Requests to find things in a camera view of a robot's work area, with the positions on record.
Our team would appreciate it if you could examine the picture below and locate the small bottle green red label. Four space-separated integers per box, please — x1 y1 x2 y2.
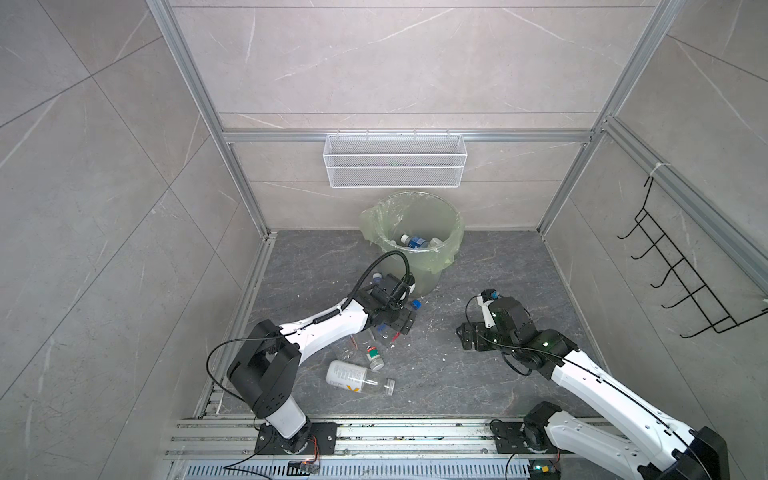
365 346 384 372

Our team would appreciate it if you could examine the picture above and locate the bottle blue label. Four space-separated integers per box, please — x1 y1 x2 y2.
400 234 429 250

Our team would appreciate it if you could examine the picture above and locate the grey mesh waste bin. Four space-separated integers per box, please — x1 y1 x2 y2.
408 251 447 297

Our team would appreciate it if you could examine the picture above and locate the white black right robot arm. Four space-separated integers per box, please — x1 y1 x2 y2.
456 289 730 479

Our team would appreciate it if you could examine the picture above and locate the clear bottle blue cap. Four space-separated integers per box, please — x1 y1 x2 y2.
374 300 421 342

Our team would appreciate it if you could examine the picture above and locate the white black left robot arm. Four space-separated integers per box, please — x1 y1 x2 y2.
226 274 415 444

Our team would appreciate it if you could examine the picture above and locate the white wire mesh shelf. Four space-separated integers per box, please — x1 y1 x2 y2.
323 133 468 189

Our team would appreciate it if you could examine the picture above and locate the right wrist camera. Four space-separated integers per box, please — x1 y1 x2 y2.
477 289 499 329

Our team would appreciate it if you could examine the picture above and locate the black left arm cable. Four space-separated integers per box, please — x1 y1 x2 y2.
205 250 415 421

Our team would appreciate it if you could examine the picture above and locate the clear bottle yellow label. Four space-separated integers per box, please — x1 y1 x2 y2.
325 360 395 396

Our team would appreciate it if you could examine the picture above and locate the aluminium frame rail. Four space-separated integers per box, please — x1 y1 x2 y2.
147 0 270 239

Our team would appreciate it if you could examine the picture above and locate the green plastic bin liner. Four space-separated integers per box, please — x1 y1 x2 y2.
360 191 465 272

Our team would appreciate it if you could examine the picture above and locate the black wire hook rack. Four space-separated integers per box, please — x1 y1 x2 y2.
616 176 767 339

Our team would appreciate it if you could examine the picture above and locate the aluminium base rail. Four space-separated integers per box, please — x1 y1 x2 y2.
161 416 607 479

